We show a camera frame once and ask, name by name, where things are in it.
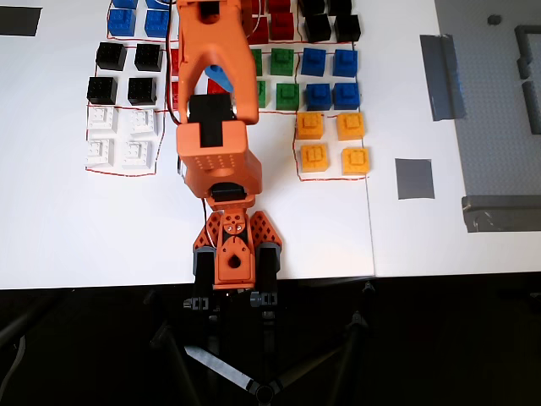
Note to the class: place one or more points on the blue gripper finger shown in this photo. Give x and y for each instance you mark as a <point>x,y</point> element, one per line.
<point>220,77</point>

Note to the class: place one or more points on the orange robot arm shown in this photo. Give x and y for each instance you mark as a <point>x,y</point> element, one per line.
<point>211,42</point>

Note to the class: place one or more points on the red lego block stack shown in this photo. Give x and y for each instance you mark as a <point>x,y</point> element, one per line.
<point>258,5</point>
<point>174,63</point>
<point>261,31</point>
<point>282,26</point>
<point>279,5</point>
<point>215,87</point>
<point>174,95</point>

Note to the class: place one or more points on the black lego block stack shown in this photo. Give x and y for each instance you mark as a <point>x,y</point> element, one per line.
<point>318,28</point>
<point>347,28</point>
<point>110,56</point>
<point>142,91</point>
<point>340,5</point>
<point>313,6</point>
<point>102,90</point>
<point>148,57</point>

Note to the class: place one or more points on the white lego block stack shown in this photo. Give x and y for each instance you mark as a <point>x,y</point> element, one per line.
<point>102,118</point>
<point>136,154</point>
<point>141,122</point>
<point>99,152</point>

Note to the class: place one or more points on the yellow lego block stack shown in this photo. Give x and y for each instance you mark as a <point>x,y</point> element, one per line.
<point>356,160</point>
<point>313,157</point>
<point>309,125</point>
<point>350,125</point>

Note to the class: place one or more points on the grey square tape marker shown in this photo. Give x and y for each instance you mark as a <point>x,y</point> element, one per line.
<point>414,178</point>

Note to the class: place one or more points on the black grey table clamp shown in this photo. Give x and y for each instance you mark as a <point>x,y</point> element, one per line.
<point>268,270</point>
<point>203,275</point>

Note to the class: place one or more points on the black tape rectangle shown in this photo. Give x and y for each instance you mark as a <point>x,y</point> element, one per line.
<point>19,21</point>

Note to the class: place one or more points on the grey lego baseplate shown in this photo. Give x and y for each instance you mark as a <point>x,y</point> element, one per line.
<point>486,127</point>

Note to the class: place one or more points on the small grey lego brick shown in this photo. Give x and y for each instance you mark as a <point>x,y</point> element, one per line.
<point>493,19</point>

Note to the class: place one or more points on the black tripod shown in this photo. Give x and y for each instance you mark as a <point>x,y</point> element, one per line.
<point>262,391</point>

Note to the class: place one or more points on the grey duct tape strip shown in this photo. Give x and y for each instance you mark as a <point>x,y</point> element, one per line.
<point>441,76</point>
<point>501,213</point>

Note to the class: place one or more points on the L-shaped grey lego wall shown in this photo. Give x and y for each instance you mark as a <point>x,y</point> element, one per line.
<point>523,46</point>

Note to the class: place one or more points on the straight grey lego wall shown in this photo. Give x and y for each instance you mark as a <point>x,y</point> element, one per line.
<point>533,110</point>

